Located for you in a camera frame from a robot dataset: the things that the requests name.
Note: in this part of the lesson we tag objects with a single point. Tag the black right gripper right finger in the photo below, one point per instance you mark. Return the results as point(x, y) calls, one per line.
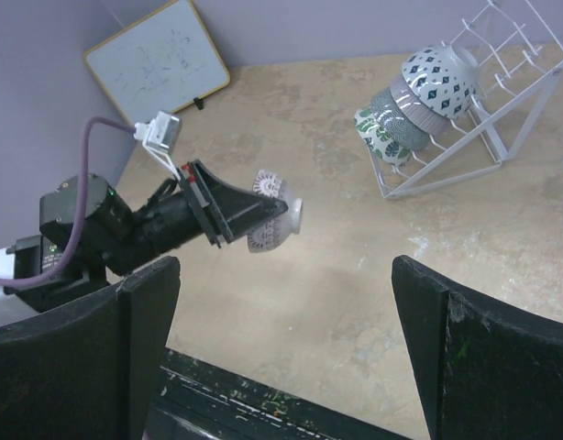
point(484, 369)

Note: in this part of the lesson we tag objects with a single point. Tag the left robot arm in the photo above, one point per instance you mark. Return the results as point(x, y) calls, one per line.
point(117, 239)

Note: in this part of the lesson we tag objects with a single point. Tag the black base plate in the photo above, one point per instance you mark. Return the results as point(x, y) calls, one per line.
point(197, 400)

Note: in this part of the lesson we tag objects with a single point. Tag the blue floral pattern bowl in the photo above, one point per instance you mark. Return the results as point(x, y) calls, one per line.
point(444, 78)

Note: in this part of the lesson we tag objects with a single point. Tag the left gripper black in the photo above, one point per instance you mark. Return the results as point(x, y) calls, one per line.
point(225, 213)

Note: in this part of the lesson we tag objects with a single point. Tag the small whiteboard yellow frame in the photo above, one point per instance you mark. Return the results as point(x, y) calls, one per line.
point(165, 61)

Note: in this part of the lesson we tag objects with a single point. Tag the white wire dish rack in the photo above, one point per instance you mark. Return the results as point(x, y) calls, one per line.
point(521, 62)

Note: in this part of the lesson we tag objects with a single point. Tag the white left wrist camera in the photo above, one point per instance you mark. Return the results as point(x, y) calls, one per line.
point(158, 137)

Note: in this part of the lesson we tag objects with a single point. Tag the black whiteboard stand foot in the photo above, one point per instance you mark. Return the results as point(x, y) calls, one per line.
point(199, 103)

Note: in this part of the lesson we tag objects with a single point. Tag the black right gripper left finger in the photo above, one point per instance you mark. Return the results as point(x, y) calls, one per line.
point(88, 369)

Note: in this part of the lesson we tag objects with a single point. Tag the green leaf pattern bowl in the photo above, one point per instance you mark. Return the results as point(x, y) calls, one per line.
point(377, 139)

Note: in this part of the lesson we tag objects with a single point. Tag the grey dotted red-rim bowl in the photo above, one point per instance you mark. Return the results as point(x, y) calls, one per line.
point(398, 126)

